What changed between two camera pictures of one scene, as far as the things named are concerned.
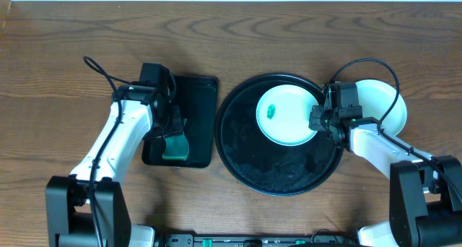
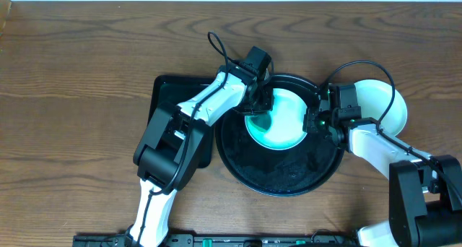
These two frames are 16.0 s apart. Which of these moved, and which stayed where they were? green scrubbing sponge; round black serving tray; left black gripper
Moved: left black gripper; green scrubbing sponge
Stayed: round black serving tray
